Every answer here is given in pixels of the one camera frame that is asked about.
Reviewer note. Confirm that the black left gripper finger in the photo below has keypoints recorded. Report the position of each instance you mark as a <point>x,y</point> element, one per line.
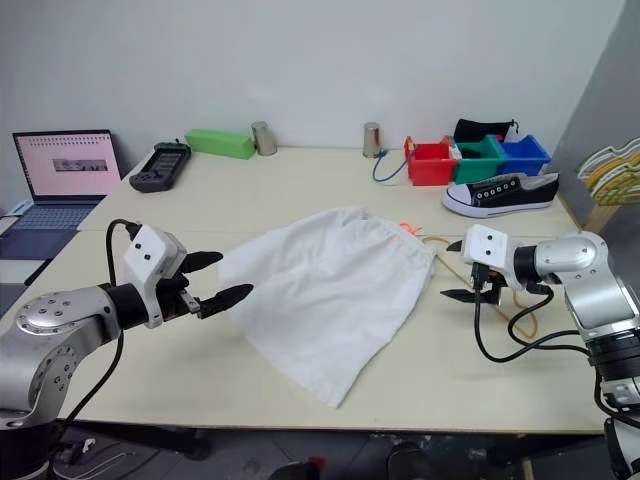
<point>227,298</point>
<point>202,260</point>

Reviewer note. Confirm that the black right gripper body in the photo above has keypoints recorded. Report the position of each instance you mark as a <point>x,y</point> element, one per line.
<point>487,287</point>

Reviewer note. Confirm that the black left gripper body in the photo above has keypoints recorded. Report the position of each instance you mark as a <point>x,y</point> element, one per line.
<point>175,300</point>

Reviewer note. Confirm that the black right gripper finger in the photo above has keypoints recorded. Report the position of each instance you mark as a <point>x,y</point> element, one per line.
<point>457,247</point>
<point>460,294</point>

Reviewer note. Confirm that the white shorts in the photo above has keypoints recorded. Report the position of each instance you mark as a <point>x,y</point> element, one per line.
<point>320,300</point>

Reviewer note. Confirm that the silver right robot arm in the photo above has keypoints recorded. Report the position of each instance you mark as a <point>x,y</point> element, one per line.
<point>575,255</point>

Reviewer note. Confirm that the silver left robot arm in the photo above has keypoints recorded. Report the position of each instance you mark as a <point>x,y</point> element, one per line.
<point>50,320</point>

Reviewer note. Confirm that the white hanger on rack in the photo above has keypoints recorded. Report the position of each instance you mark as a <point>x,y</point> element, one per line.
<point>600,155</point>

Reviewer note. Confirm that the red plastic bin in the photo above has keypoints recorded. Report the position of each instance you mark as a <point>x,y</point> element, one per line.
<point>432,170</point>

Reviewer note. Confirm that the black canvas sneaker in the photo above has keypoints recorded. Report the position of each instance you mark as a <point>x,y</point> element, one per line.
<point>520,195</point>

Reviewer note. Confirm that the green plastic bin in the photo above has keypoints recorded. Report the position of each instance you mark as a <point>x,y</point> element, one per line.
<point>475,167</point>

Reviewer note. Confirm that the black handheld controller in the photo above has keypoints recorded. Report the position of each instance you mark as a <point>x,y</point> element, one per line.
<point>160,167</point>

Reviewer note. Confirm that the blue plastic bin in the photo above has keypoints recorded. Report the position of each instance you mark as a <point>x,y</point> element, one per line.
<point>525,162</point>

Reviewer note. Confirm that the green rectangular box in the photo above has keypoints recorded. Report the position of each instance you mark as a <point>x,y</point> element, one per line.
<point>215,141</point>

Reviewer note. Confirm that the black fabric pouch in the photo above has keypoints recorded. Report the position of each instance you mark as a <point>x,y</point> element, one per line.
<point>480,129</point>

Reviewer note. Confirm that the metal cup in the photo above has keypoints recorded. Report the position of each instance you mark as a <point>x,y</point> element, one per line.
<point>263,140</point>
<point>371,142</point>

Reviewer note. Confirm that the open laptop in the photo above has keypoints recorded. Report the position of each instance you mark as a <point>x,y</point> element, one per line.
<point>65,165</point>

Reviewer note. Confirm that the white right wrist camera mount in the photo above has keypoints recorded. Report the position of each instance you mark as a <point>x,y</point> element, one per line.
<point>487,245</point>

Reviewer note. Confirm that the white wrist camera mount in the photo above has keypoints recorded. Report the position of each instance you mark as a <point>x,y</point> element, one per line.
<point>487,245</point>
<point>150,250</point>

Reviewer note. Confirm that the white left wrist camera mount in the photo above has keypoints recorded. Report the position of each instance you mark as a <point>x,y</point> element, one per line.
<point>150,250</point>

